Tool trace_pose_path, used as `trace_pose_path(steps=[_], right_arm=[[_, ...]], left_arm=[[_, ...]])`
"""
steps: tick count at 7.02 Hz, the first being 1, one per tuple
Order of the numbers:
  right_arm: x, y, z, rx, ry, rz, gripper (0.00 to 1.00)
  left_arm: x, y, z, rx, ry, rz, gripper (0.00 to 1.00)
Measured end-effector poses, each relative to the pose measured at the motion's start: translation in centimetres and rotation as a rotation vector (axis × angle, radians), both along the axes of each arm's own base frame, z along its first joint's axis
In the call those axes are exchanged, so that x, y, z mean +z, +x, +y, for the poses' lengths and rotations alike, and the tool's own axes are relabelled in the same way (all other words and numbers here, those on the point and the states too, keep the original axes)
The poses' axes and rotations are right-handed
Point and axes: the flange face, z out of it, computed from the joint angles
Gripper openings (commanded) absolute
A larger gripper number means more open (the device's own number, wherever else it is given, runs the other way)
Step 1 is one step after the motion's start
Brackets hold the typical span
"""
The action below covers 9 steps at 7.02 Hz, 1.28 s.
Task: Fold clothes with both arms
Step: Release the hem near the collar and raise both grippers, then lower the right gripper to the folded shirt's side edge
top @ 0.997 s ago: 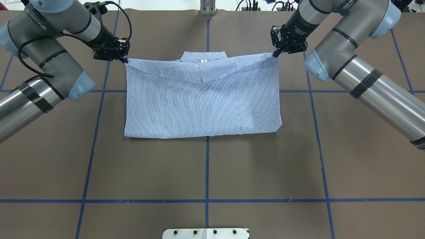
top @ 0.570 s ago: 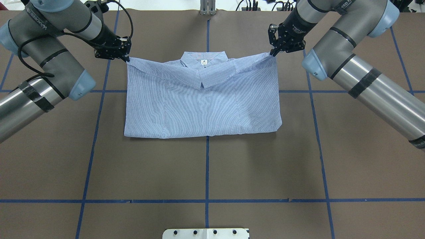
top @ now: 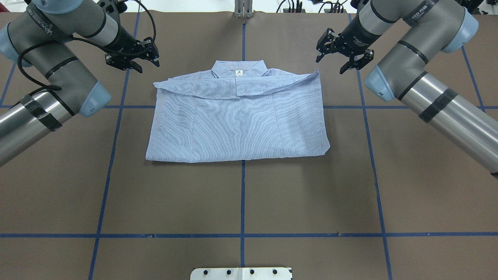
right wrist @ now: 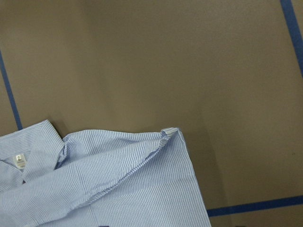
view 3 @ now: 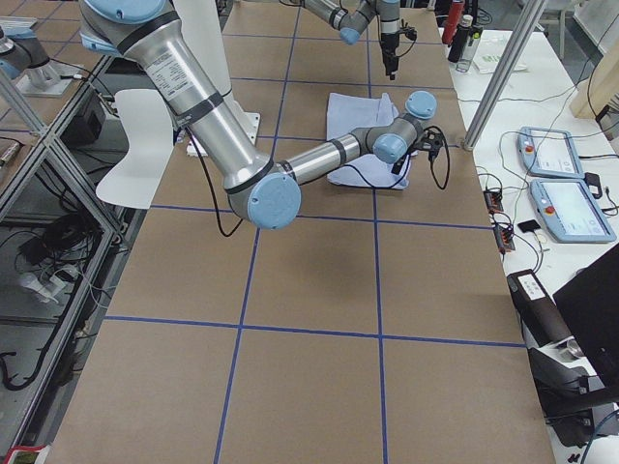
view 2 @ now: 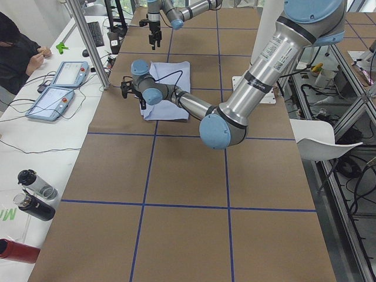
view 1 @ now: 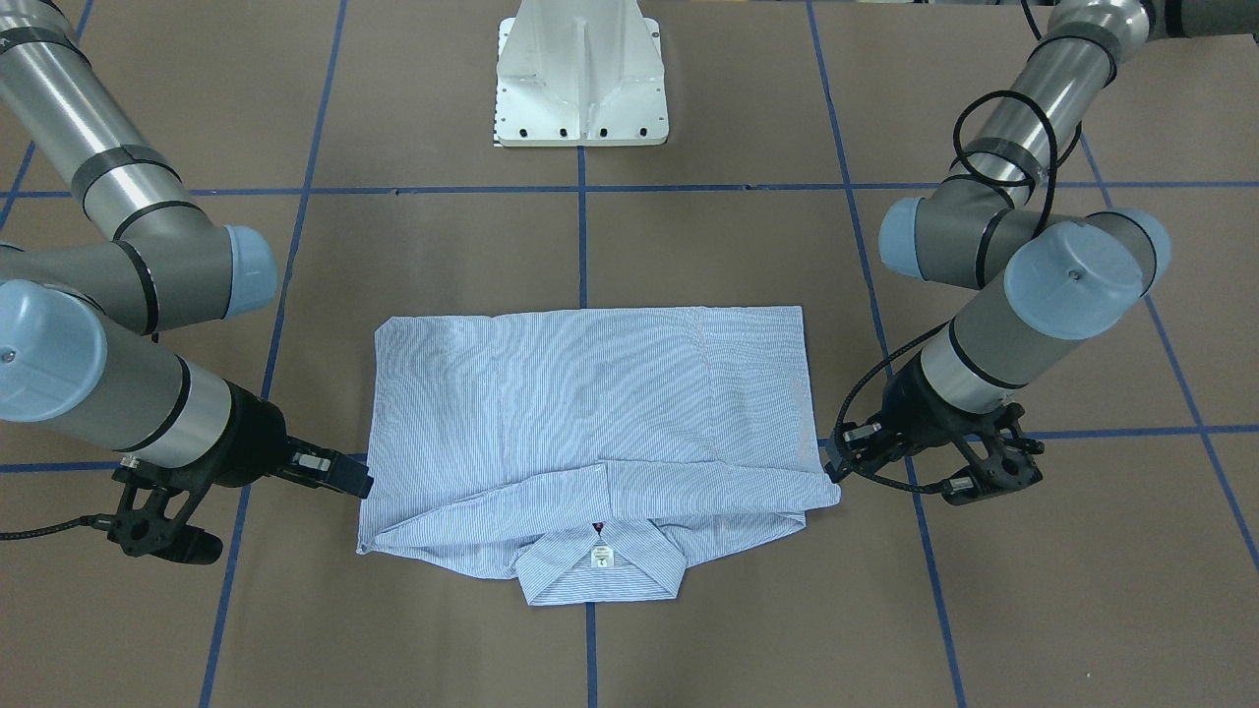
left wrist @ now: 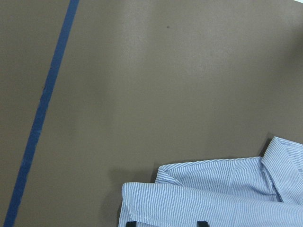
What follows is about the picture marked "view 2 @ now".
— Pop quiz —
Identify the red water bottle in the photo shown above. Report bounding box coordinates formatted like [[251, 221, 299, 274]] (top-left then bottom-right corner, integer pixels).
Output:
[[1, 239, 40, 264]]

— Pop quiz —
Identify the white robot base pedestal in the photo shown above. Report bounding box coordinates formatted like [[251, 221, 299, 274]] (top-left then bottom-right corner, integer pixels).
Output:
[[250, 0, 284, 65]]

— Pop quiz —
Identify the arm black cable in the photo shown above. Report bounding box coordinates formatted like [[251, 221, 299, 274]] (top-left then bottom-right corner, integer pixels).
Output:
[[153, 69, 184, 95]]

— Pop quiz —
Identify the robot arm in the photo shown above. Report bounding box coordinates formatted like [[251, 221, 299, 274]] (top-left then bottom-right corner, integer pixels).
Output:
[[131, 1, 347, 149], [139, 0, 222, 50]]

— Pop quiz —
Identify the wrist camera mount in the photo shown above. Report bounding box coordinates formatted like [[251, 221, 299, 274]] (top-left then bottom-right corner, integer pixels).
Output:
[[120, 76, 134, 99], [139, 19, 149, 27]]

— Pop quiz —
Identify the person in black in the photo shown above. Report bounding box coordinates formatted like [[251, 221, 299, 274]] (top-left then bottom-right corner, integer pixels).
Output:
[[1, 13, 52, 95]]

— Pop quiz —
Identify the lower teach pendant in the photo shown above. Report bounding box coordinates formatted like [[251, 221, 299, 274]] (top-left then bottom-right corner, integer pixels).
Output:
[[25, 86, 75, 122]]

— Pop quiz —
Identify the teach pendant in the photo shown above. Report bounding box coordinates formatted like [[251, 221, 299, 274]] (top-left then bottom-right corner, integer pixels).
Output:
[[51, 61, 90, 88], [25, 86, 75, 122]]

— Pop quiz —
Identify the green plastic object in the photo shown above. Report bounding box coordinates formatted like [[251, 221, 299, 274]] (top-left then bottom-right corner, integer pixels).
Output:
[[55, 42, 69, 55]]

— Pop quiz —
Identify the clear water bottle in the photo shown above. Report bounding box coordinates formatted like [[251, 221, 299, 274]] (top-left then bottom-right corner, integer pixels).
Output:
[[18, 169, 58, 200]]

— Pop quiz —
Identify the black keyboard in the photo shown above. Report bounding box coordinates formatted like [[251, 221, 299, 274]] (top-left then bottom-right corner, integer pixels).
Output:
[[87, 21, 105, 47]]

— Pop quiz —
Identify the white plastic chair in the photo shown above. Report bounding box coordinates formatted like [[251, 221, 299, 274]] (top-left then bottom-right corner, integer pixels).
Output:
[[290, 119, 362, 161]]

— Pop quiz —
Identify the black computer mouse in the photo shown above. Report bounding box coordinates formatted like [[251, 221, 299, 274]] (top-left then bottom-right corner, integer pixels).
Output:
[[82, 49, 89, 58]]

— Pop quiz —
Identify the light blue striped shirt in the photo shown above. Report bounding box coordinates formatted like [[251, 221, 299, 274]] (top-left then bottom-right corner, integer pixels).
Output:
[[140, 60, 192, 122]]

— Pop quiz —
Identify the black water bottle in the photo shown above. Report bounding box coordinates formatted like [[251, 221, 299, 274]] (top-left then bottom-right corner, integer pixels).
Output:
[[14, 193, 55, 221]]

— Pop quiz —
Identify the aluminium frame post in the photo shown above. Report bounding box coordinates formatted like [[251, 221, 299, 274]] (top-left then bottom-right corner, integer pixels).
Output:
[[66, 0, 110, 90]]

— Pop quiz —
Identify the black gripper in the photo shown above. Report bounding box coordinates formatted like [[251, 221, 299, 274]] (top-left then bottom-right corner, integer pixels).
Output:
[[134, 90, 146, 109], [149, 21, 162, 49]]

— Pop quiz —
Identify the upper teach pendant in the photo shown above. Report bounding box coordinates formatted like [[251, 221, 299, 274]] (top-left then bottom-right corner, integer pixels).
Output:
[[51, 61, 90, 88]]

